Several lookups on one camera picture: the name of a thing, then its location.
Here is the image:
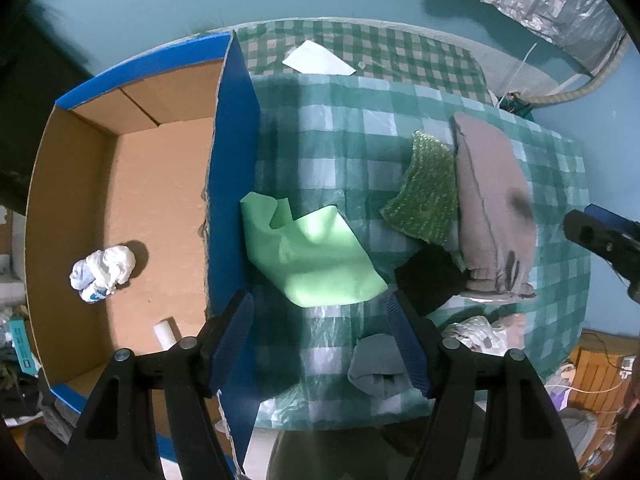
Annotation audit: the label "white paper sheet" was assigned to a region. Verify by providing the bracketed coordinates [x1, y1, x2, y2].
[282, 41, 357, 77]

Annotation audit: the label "light green cloth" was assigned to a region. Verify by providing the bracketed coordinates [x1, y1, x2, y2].
[240, 191, 389, 308]

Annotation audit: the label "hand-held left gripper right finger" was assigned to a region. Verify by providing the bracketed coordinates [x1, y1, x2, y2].
[386, 290, 583, 480]

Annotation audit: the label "teal white checked tablecloth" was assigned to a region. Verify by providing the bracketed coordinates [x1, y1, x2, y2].
[205, 72, 593, 431]

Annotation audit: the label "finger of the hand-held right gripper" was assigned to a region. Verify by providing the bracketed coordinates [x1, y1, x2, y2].
[564, 210, 640, 306]
[584, 204, 640, 245]

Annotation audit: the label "wooden crate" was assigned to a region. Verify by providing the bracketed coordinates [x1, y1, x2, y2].
[567, 330, 640, 411]

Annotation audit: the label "white paper roll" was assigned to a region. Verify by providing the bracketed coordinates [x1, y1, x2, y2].
[152, 316, 177, 351]

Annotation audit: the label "white patterned cloth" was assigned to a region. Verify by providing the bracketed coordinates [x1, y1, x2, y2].
[442, 316, 506, 356]

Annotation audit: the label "teal cardboard packet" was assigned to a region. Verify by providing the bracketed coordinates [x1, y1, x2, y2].
[10, 315, 41, 376]

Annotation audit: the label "teal plastic basket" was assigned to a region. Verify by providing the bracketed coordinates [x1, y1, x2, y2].
[497, 92, 536, 121]

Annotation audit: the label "olive green trousers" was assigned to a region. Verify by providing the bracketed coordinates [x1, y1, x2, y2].
[265, 425, 426, 480]

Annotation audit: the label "beige woven strap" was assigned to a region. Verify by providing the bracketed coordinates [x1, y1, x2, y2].
[525, 35, 631, 106]

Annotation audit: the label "taupe grey garment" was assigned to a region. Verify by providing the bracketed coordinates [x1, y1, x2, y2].
[452, 112, 538, 302]

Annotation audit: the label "grey clothes pile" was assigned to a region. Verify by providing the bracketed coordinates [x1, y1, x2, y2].
[550, 365, 621, 471]

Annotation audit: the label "black sock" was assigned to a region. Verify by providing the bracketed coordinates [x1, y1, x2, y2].
[394, 245, 466, 317]

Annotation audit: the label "white crumpled cloth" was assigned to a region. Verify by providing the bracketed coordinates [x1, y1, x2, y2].
[70, 245, 137, 303]

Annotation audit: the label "green beige checked cloth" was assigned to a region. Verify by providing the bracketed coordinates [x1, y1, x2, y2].
[235, 20, 493, 106]

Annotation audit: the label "green sparkly scrub cloth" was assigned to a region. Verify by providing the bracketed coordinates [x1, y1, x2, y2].
[380, 130, 461, 247]

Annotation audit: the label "pale pink cloth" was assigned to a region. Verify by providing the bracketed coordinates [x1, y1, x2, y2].
[495, 312, 527, 356]

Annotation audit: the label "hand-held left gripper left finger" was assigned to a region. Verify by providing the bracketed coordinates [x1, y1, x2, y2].
[57, 290, 256, 480]

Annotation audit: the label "grey sock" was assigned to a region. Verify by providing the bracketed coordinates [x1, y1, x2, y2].
[347, 332, 426, 398]

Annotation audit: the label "blue cardboard box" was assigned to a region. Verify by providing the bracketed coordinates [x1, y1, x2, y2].
[24, 31, 263, 480]

